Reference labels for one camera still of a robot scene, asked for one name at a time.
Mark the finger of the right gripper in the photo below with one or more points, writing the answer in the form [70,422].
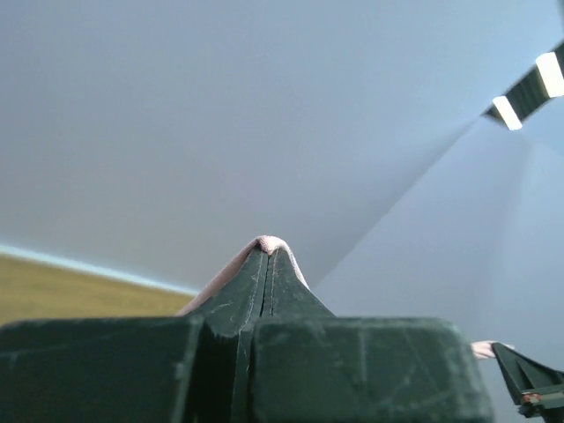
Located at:
[537,390]

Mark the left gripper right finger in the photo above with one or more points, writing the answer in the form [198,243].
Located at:
[309,365]

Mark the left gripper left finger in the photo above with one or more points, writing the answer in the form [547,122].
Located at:
[193,368]

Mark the dusty pink graphic t-shirt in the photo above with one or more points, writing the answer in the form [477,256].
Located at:
[233,273]

